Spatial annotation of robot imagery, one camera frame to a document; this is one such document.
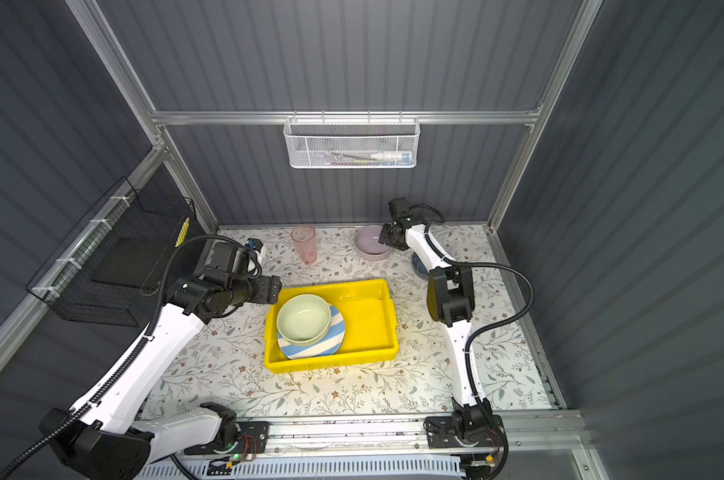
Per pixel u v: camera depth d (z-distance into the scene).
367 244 1.14
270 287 0.68
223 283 0.54
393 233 0.79
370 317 0.95
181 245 0.80
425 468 0.71
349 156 0.93
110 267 0.72
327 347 0.84
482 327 0.61
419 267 1.05
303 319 0.88
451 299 0.64
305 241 1.01
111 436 0.39
